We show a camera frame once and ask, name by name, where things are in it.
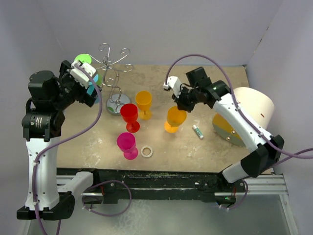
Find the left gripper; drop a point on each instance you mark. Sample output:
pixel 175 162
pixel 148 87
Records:
pixel 84 97

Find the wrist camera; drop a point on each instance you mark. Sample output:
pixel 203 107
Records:
pixel 82 73
pixel 173 83

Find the chrome wire wine glass rack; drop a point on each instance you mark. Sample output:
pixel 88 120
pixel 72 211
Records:
pixel 111 76

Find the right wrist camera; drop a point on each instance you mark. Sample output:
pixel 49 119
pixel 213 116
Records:
pixel 173 83

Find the orange wine glass rear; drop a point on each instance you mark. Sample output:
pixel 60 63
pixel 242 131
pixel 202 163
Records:
pixel 144 101

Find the pink plastic wine glass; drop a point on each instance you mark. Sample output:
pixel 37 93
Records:
pixel 127 144

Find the orange wine glass front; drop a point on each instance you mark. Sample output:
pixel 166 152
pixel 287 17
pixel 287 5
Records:
pixel 175 118

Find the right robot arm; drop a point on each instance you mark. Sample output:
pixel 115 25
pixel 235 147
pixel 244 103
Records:
pixel 264 148

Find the white green lip balm tube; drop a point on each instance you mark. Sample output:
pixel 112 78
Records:
pixel 198 132

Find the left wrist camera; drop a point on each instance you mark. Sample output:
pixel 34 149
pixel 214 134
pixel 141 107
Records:
pixel 82 73

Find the aluminium rail frame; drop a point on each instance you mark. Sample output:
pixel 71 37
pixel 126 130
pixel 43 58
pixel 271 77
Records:
pixel 263 209

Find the red plastic wine glass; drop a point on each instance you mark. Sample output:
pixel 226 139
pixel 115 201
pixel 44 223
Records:
pixel 129 113

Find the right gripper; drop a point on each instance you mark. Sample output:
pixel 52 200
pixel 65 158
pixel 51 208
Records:
pixel 182 104

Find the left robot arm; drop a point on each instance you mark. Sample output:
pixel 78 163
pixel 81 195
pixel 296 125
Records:
pixel 42 127

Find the green plastic wine glass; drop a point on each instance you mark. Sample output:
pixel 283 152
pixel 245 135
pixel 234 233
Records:
pixel 86 58

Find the orange wine glass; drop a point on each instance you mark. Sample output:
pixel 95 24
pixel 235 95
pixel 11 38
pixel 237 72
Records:
pixel 175 118
pixel 144 101

